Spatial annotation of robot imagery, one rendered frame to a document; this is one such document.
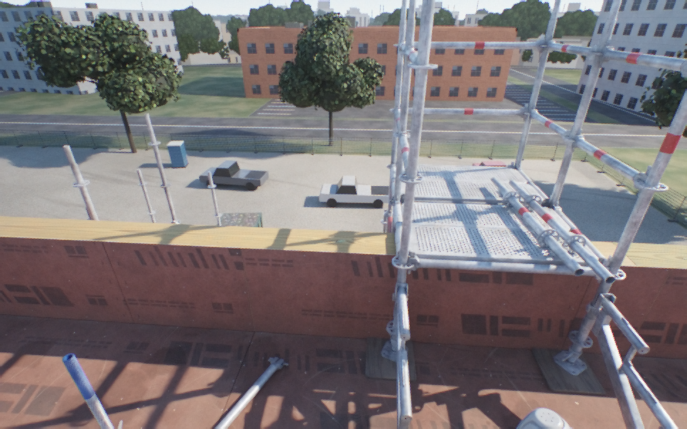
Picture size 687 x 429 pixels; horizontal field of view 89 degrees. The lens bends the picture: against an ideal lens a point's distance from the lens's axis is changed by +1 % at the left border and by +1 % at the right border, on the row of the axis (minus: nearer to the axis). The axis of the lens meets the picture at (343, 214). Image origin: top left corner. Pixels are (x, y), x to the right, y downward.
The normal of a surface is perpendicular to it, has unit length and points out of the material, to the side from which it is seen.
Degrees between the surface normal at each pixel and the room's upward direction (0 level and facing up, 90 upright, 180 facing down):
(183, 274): 90
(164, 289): 90
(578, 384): 0
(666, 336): 90
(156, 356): 0
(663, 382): 0
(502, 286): 90
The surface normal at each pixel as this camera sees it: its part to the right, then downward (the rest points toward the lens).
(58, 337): 0.00, -0.88
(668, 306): -0.08, 0.48
